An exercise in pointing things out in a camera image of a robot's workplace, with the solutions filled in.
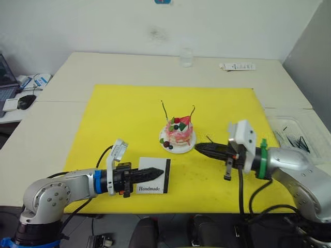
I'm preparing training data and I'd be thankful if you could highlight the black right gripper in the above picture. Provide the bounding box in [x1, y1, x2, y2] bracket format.
[194, 142, 247, 182]

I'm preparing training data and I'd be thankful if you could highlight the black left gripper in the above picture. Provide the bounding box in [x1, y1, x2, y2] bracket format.
[113, 162, 165, 199]

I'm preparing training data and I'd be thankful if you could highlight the white Handmade matchbox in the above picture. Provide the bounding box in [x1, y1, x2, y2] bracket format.
[132, 156, 172, 195]

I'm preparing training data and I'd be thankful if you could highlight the white round cake plate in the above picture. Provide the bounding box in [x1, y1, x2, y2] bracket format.
[158, 129, 197, 155]

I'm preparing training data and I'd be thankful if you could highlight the pink fruit-topped cake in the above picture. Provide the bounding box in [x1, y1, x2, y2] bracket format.
[162, 116, 195, 148]

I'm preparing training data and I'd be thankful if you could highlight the yellow table mat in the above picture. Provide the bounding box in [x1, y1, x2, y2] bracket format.
[63, 84, 296, 215]

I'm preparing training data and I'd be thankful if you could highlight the dark rounded shape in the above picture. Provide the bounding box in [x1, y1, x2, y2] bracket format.
[189, 213, 240, 248]
[128, 216, 160, 248]

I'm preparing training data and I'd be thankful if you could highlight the grey metal device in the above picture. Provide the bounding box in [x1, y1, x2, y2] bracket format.
[87, 233, 115, 248]

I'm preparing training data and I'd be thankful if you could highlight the clear plastic tray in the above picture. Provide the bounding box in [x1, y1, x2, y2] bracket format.
[265, 116, 323, 167]

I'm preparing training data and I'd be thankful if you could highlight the clear plastic cup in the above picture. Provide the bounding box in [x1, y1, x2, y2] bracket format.
[179, 47, 194, 68]

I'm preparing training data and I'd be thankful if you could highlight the black computer mouse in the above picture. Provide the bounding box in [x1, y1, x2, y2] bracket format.
[17, 94, 37, 111]

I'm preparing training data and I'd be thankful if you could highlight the blue and white packet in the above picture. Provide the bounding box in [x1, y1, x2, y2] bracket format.
[18, 74, 35, 90]
[33, 73, 52, 87]

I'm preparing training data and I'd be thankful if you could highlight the small white card box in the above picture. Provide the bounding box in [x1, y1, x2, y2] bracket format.
[3, 98, 20, 113]

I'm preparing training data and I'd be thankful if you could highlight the grey laptop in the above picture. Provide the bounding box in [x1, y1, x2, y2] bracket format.
[0, 52, 22, 119]

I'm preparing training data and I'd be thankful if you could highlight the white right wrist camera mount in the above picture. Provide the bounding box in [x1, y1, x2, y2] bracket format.
[227, 119, 257, 174]

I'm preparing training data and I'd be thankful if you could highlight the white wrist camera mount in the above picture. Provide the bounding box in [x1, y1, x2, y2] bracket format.
[106, 138, 129, 196]
[227, 119, 257, 174]

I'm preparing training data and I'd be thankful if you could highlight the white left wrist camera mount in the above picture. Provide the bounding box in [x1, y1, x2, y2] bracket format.
[106, 138, 129, 196]

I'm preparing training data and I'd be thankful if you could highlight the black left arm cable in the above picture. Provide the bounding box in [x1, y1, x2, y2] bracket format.
[45, 145, 116, 228]

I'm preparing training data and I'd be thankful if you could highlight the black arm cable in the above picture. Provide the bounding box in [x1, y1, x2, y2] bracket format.
[237, 167, 298, 223]
[45, 145, 116, 228]

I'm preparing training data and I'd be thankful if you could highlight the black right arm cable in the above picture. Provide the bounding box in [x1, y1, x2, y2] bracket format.
[237, 167, 298, 223]

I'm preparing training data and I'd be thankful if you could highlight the black mouse cable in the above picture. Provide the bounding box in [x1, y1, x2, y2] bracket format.
[14, 82, 44, 96]

